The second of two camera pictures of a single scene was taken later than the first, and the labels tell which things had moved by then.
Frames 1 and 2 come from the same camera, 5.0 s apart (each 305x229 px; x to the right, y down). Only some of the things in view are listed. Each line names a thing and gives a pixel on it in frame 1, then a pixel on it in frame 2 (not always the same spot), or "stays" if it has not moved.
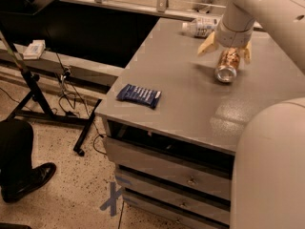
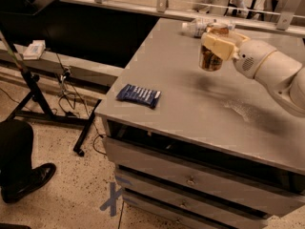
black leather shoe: [33, 179] stays
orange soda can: [229, 61] → [208, 60]
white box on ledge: [34, 50] stays
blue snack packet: [133, 93] stays
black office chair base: [13, 226] stays
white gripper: [233, 37] → [253, 57]
